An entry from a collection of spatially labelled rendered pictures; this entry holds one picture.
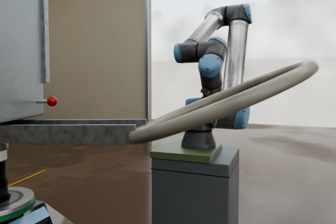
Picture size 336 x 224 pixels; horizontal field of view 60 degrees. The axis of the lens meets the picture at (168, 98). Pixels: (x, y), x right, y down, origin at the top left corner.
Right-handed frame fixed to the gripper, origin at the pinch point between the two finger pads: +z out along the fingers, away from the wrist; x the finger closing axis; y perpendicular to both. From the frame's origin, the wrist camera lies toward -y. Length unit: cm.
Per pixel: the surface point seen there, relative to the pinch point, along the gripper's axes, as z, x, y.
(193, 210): 27.5, 38.8, 2.2
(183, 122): -74, 53, -16
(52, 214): -25, 72, 34
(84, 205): 153, 40, 139
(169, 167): 14.8, 27.1, 18.5
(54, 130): -61, 57, 22
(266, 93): -76, 44, -28
